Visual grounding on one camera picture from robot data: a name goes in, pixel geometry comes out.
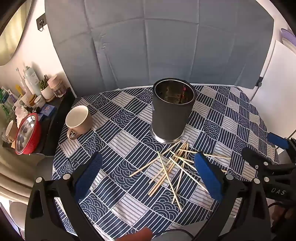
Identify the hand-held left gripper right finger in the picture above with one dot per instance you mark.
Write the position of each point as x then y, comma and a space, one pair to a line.
208, 176

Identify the black metal chopstick holder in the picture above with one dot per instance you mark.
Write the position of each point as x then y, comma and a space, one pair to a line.
168, 120

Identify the white electric toothbrush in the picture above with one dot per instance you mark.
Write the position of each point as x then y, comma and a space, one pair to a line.
21, 80

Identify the oval wall mirror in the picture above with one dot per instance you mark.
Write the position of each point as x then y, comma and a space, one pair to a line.
13, 32

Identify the blue white patterned tablecloth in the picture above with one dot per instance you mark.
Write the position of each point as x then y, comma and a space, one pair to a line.
129, 143

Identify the black wall hook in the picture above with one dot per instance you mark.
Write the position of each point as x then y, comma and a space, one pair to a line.
41, 22

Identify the white foam board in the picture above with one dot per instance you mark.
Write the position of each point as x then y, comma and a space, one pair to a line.
277, 76

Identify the person's right hand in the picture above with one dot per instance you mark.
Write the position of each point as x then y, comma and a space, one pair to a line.
276, 214

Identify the black board clip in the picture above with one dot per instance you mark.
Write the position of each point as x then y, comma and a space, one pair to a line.
259, 82

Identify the small white container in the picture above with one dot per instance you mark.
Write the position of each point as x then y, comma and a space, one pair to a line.
39, 101

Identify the grey-blue backdrop cloth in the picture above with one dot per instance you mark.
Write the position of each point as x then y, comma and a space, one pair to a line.
161, 46

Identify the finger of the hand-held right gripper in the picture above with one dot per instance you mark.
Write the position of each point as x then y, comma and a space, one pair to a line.
254, 157
277, 140

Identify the purple plates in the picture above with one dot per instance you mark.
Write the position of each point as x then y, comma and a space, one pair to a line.
289, 36

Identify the person's left hand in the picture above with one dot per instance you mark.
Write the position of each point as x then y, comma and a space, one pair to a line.
136, 236

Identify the eyeglasses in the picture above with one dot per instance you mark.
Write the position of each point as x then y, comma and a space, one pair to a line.
70, 165

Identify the pile of wooden chopsticks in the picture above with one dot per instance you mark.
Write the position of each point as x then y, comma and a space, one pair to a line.
161, 179

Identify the potted succulent white pot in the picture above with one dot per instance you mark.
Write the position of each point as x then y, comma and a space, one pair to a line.
47, 91

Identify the pale spray bottle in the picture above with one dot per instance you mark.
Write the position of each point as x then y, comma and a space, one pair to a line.
31, 80

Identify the blue box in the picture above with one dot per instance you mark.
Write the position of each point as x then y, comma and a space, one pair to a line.
47, 110

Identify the black side shelf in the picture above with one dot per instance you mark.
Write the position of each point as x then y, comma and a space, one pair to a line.
57, 122

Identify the red steel-lined bowl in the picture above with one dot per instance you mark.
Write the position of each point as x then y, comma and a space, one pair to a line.
32, 141

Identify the pink lid glass jar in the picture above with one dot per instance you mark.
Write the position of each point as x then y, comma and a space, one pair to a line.
57, 89

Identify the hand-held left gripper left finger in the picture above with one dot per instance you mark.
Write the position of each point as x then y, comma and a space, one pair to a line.
89, 176

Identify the beige curtain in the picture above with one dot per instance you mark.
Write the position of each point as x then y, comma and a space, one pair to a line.
13, 166

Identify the beige ceramic mug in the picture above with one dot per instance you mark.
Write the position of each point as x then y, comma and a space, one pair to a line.
83, 125

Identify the white printed mug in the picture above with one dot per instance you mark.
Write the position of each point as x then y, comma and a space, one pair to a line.
19, 103

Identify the green bottle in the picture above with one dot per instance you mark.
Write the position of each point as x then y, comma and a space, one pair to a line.
5, 96

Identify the yellow bottle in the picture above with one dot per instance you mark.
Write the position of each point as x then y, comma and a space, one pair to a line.
20, 90

